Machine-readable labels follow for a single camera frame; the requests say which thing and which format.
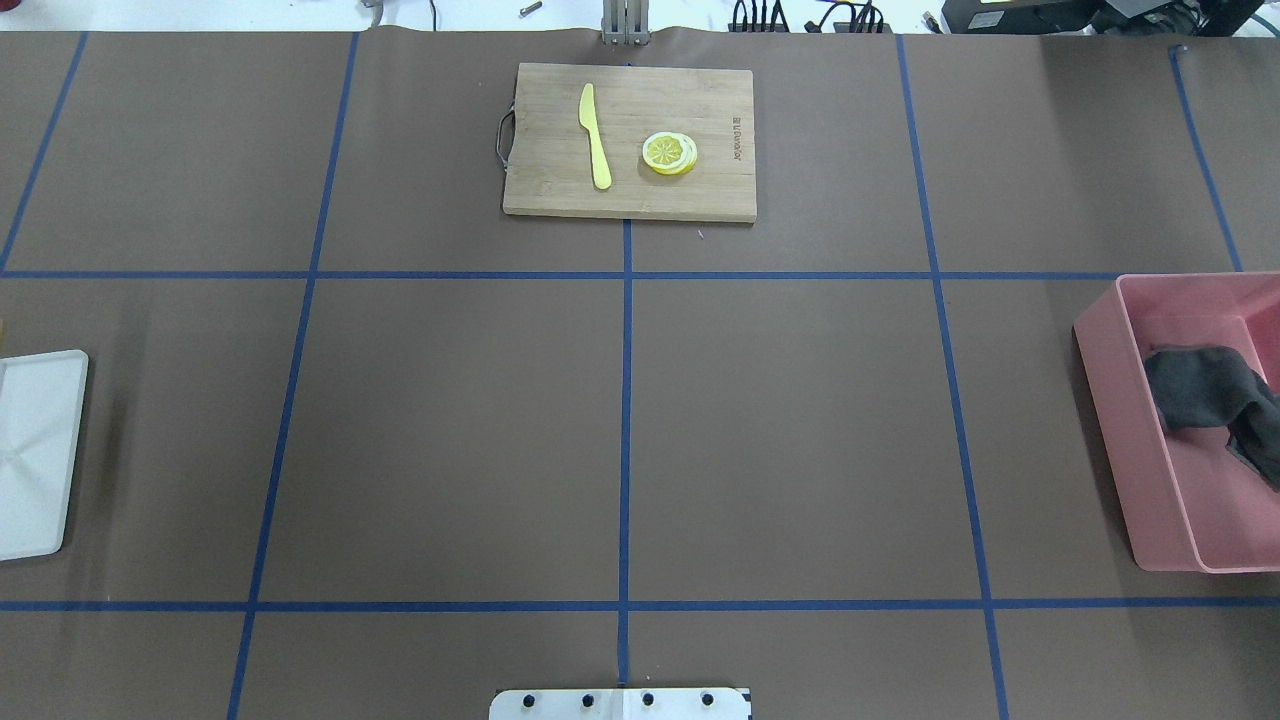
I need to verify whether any grey wiping cloth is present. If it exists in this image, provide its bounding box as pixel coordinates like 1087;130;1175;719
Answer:
1143;346;1279;492

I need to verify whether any yellow lemon slice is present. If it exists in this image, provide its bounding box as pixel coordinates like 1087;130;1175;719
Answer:
641;131;699;176

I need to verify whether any bamboo cutting board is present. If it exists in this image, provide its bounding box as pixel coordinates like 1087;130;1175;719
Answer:
502;61;758;224

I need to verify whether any yellow plastic knife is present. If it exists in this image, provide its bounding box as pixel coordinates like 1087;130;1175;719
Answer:
577;82;613;191

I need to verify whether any pink plastic bin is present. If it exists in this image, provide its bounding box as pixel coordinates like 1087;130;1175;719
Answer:
1074;272;1279;574

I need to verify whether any white rack tray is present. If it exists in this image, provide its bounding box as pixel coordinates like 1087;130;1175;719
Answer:
1;348;90;562

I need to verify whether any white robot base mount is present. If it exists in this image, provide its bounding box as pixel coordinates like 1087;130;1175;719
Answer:
488;687;753;719

